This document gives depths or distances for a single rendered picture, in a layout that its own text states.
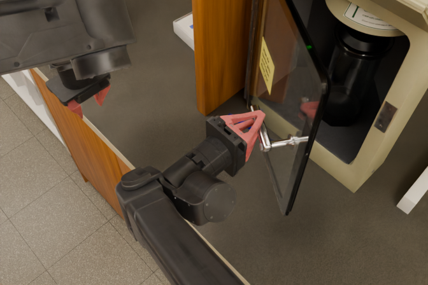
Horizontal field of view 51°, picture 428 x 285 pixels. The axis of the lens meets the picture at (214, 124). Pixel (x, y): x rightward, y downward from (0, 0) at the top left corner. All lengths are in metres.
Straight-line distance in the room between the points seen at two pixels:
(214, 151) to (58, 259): 1.40
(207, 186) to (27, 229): 1.56
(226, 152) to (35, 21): 0.45
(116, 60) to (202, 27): 0.55
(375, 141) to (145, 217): 0.46
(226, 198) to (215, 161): 0.08
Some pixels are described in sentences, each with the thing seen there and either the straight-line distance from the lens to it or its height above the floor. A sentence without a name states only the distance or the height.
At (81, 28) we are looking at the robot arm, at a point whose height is 1.60.
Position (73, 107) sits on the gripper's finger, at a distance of 0.86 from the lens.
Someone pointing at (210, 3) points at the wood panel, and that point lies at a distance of 0.85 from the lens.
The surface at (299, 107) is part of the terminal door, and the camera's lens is 0.67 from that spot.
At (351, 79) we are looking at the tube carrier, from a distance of 0.90.
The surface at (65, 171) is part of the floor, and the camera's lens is 2.19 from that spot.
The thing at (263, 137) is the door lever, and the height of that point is 1.21.
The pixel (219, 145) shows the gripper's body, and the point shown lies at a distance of 0.70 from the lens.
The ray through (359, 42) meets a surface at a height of 1.25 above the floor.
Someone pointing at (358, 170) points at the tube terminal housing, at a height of 1.02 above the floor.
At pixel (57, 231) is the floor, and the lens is 2.07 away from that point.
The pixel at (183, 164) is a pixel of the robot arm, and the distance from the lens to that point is 0.68.
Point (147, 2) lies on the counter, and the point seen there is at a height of 0.94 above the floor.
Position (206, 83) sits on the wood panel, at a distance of 1.00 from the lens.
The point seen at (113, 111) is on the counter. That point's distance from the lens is 1.12.
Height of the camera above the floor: 1.81
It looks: 54 degrees down
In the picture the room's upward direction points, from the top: straight up
